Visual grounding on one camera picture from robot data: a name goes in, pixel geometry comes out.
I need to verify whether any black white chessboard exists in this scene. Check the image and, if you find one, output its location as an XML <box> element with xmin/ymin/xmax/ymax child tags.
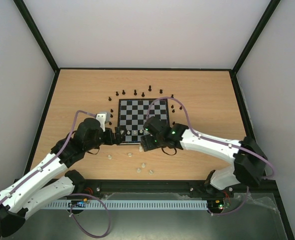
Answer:
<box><xmin>117</xmin><ymin>98</ymin><xmax>170</xmax><ymax>145</ymax></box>

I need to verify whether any white slotted cable duct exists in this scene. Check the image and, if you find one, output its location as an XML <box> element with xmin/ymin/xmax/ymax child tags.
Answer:
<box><xmin>43</xmin><ymin>200</ymin><xmax>208</xmax><ymax>211</ymax></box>

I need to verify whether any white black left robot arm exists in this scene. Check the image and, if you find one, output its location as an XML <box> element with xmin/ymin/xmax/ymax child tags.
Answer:
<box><xmin>0</xmin><ymin>118</ymin><xmax>127</xmax><ymax>237</ymax></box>

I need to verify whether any black frame post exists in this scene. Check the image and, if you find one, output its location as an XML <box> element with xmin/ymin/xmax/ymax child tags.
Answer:
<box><xmin>232</xmin><ymin>0</ymin><xmax>281</xmax><ymax>75</ymax></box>
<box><xmin>13</xmin><ymin>0</ymin><xmax>59</xmax><ymax>73</ymax></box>

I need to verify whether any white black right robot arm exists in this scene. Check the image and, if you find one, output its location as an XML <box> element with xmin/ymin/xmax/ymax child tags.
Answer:
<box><xmin>140</xmin><ymin>116</ymin><xmax>267</xmax><ymax>196</ymax></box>

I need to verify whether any black rear left frame post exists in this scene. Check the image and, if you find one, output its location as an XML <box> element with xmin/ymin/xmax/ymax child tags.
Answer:
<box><xmin>13</xmin><ymin>0</ymin><xmax>59</xmax><ymax>73</ymax></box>

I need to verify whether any black rear right frame post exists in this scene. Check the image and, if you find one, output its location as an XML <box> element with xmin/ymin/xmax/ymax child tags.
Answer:
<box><xmin>232</xmin><ymin>0</ymin><xmax>281</xmax><ymax>75</ymax></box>

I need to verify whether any black front frame rail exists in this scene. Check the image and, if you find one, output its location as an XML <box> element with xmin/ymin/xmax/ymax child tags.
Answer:
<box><xmin>84</xmin><ymin>179</ymin><xmax>280</xmax><ymax>199</ymax></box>

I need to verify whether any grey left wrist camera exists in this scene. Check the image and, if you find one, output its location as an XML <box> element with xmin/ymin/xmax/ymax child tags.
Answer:
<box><xmin>95</xmin><ymin>111</ymin><xmax>111</xmax><ymax>132</ymax></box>

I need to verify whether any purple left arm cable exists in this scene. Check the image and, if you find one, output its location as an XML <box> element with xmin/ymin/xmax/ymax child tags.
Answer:
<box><xmin>0</xmin><ymin>109</ymin><xmax>111</xmax><ymax>237</ymax></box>

